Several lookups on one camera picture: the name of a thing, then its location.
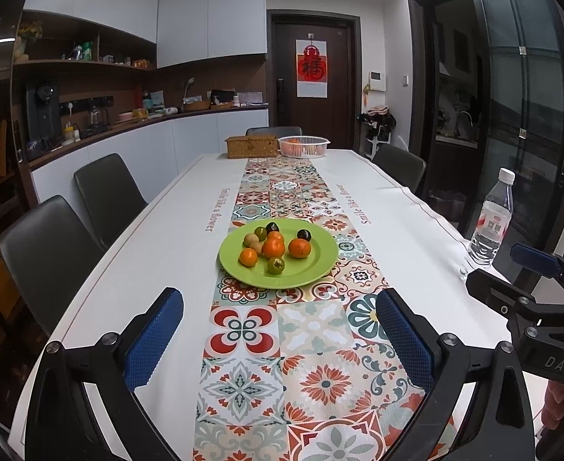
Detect small brown longan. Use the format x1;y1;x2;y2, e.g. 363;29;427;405
244;233;260;247

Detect small green tomato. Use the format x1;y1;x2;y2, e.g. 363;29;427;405
267;257;286;275

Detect small orange tomato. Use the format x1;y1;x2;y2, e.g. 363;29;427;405
267;231;284;242

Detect clear water bottle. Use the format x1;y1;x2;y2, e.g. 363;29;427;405
468;167;515;265

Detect dark purple fruit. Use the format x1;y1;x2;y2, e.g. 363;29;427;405
265;222;279;232
297;229;312;242

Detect clear plastic fruit container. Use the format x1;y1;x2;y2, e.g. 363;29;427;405
278;135;330;159

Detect brown longan fruit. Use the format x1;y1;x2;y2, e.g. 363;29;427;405
250;242;263;256

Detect dark chair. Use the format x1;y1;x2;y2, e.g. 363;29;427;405
74;153;148;250
373;144;427;192
0;195;104;335

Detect orange mandarin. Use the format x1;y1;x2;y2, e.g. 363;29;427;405
287;238;311;259
262;239;285;259

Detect dark chair far end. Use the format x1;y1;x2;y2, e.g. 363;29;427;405
246;126;303;138

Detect red door poster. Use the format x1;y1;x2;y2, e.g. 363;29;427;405
295;40;329;99

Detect dark chair right side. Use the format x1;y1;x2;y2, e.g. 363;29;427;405
373;144;427;192

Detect green plate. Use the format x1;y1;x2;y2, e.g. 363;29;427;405
219;217;338;290

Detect person hand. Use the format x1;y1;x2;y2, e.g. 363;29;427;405
541;381;564;431

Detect patterned table runner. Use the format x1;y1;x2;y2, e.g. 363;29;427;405
192;157;425;460

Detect dark chair near left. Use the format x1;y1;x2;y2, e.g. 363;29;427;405
0;195;104;335

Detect woven wicker box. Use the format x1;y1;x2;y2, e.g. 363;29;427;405
226;135;279;159

